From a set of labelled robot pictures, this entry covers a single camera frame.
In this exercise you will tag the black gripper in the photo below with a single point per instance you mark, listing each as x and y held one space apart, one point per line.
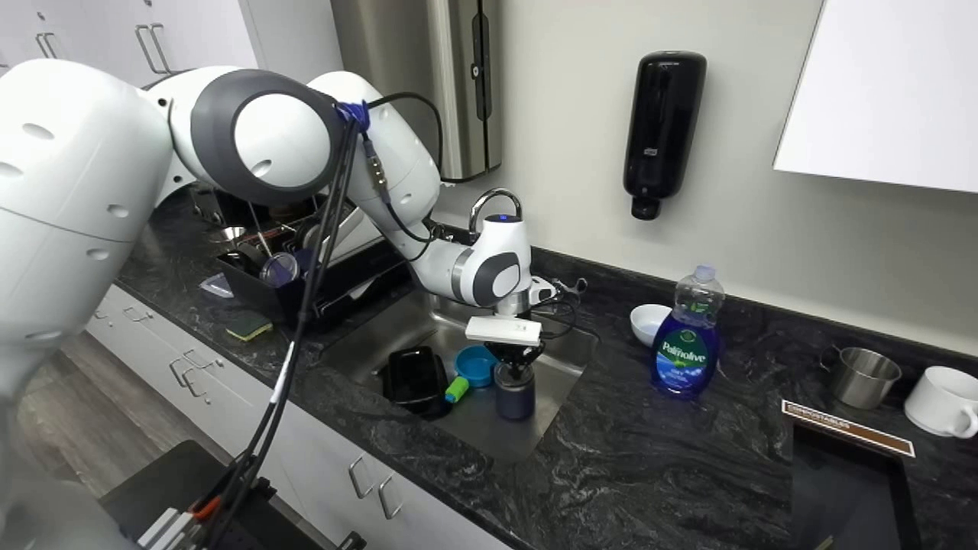
517 353

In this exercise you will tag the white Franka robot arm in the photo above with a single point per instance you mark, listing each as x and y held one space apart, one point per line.
92 201

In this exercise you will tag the navy blue thermos cup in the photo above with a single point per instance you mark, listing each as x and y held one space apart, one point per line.
514 398

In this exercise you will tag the stainless steel sink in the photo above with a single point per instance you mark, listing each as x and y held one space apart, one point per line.
552 387

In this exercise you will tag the small steel cup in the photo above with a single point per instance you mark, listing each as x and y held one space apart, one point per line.
863 378

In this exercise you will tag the chrome faucet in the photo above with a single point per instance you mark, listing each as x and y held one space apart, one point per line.
554 287

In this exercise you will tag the black plastic food container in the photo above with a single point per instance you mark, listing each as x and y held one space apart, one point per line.
413 376

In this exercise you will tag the small white bowl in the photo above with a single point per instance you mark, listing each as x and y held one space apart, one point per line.
648 326

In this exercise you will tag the blue dish soap bottle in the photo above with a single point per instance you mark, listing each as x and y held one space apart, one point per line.
686 356

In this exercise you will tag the black dish rack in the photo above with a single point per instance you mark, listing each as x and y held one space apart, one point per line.
337 291

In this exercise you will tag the white cutting board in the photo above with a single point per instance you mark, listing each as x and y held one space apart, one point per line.
357 239

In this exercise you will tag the green yellow sponge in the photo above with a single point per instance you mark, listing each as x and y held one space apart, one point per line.
249 326

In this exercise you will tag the steel paper towel dispenser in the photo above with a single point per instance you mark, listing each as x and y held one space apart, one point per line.
460 93

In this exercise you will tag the white lower cabinet drawers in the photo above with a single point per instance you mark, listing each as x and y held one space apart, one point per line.
203 387

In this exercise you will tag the black clamp with orange trigger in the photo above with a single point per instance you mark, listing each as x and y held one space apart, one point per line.
203 504

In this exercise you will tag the black counter tray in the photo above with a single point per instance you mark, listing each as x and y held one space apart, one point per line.
844 489

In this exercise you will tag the black perforated breadboard table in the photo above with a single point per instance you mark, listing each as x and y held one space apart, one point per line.
165 489

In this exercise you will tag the white mug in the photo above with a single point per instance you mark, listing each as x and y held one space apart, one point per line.
942 402

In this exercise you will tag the white tall cabinet doors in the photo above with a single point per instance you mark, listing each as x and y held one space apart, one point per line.
124 33

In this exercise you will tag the black wall soap dispenser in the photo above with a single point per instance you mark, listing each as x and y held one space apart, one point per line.
661 123

